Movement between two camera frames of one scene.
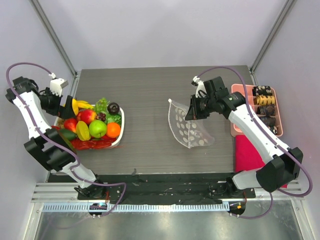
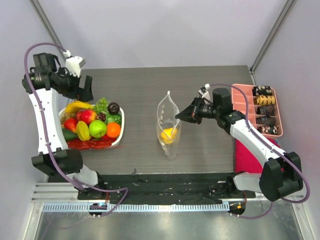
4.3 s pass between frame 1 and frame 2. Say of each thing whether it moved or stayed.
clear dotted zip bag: moved
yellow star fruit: stayed
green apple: stayed
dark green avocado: stayed
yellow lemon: moved
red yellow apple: stayed
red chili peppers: stayed
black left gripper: moved
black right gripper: stayed
